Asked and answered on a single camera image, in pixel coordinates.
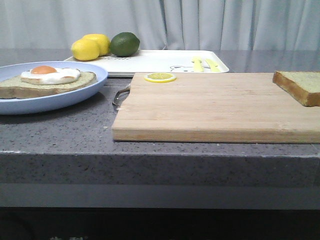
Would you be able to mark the green lime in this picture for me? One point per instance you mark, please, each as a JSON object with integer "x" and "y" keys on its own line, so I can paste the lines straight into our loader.
{"x": 124, "y": 44}

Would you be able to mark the grey white curtain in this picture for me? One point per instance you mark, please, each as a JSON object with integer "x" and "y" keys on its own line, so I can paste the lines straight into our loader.
{"x": 292, "y": 25}

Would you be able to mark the rear yellow lemon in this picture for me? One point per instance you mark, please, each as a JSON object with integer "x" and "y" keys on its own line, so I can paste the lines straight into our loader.
{"x": 102, "y": 40}

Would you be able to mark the fried egg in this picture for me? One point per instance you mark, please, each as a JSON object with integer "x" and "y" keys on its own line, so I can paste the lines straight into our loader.
{"x": 48, "y": 75}

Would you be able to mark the front yellow lemon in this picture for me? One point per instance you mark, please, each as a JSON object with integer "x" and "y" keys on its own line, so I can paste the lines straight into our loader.
{"x": 85, "y": 49}

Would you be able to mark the yellow lemon slice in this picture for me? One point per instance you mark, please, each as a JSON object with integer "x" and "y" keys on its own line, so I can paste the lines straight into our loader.
{"x": 160, "y": 77}

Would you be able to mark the bread slice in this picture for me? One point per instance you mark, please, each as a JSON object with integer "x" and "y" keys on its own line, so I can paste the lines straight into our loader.
{"x": 14, "y": 88}
{"x": 303, "y": 86}

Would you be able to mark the light blue round plate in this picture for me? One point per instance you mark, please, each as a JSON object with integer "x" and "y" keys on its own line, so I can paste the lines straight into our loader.
{"x": 51, "y": 102}

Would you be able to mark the metal cutting board handle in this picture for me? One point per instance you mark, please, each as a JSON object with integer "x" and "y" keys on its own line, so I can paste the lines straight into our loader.
{"x": 116, "y": 101}

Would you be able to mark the yellow plastic knife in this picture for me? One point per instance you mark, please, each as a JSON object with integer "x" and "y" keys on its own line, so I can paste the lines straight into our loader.
{"x": 214, "y": 66}

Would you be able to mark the white rectangular tray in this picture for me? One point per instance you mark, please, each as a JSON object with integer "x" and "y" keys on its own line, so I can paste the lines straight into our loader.
{"x": 149, "y": 61}

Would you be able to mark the yellow plastic fork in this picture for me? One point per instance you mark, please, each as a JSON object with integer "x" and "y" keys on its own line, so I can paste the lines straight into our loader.
{"x": 197, "y": 64}

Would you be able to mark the wooden cutting board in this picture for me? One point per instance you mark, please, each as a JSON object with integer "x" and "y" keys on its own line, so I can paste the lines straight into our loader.
{"x": 214, "y": 108}

